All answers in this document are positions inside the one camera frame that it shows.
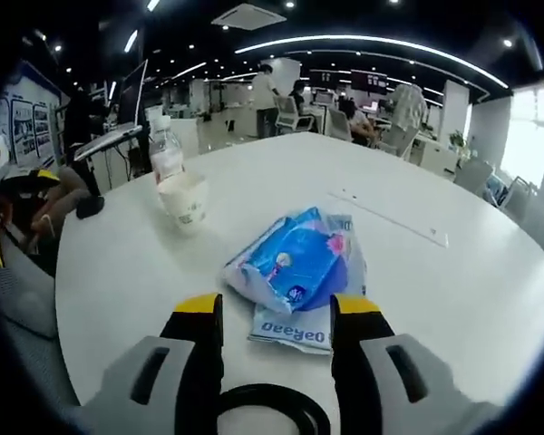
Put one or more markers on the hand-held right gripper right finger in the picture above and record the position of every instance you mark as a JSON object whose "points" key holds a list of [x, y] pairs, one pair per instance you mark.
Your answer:
{"points": [[358, 362]]}

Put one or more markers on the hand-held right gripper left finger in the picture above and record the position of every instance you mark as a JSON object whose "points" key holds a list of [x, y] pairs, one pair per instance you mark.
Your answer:
{"points": [[195, 353]]}

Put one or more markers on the black computer mouse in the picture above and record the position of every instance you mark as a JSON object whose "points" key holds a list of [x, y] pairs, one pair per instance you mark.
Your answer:
{"points": [[90, 207]]}

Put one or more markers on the wipes packet with blue lid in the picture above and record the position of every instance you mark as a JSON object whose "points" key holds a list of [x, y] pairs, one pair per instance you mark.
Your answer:
{"points": [[294, 337]]}

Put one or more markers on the blue tissue packet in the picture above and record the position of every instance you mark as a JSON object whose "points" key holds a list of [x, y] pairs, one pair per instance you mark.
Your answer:
{"points": [[281, 258]]}

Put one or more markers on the clear plastic water bottle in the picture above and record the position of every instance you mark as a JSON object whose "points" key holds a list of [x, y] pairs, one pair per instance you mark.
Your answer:
{"points": [[165, 149]]}

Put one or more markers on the white paper cup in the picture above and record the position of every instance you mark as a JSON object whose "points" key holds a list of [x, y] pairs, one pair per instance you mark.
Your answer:
{"points": [[186, 208]]}

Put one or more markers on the black laptop stand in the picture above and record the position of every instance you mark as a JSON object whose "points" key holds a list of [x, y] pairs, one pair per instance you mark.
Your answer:
{"points": [[138, 167]]}

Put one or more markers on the white table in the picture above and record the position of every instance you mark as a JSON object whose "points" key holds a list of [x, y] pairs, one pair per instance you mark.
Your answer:
{"points": [[435, 294]]}

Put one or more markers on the grey mesh office chair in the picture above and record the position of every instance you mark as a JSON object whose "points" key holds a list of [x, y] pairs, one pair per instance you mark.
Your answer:
{"points": [[22, 362]]}

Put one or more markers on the open laptop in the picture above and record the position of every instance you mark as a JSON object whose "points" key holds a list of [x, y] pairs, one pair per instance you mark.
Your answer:
{"points": [[131, 95]]}

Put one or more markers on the white low cabinet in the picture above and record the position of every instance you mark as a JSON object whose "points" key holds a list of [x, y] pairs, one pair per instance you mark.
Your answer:
{"points": [[435, 158]]}

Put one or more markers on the white office chair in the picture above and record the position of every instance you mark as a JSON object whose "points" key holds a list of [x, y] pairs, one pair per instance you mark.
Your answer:
{"points": [[401, 140], [340, 124], [290, 115]]}

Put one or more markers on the potted green plant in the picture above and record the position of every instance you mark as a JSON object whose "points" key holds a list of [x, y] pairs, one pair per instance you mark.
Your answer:
{"points": [[458, 140]]}

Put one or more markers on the ceiling air vent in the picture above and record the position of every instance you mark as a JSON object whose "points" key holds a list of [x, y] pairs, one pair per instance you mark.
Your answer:
{"points": [[249, 17]]}

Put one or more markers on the large bright window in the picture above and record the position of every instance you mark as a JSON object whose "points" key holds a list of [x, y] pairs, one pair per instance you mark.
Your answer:
{"points": [[526, 136]]}

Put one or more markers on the curved ceiling light strip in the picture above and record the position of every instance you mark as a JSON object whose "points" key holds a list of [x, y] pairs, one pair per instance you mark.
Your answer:
{"points": [[367, 43]]}

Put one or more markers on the wall screen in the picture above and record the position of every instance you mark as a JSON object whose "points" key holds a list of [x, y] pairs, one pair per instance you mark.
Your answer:
{"points": [[369, 81]]}

